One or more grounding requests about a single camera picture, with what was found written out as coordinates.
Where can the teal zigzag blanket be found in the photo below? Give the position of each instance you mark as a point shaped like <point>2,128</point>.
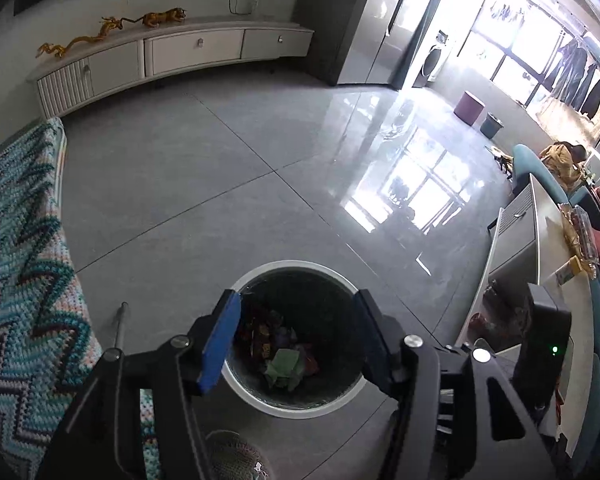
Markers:
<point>69,409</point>

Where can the white tv cabinet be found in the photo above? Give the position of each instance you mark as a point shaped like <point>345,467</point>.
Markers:
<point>90,73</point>

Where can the teal small bucket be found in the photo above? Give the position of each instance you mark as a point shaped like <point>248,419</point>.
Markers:
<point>490,126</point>

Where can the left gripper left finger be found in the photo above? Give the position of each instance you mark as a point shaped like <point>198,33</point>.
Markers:
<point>215,334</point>

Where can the golden tiger figurine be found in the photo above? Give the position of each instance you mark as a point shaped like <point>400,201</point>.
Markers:
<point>156,19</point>

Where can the white washing machine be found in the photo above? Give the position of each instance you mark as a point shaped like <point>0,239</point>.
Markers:
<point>433,62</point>

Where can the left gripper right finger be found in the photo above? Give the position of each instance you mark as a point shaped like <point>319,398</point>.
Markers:
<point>377,340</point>

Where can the white round trash bin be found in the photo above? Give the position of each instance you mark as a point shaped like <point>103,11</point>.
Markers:
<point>295,304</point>

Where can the teal sofa chair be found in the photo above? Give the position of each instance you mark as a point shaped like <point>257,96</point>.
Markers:
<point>526,165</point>

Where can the green paper trash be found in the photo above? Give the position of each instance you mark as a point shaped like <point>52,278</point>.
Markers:
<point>286,369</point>

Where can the purple stool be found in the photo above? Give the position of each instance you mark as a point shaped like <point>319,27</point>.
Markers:
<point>468,108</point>

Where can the grey tall wardrobe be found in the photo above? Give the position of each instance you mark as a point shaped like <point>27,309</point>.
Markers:
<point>356,41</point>

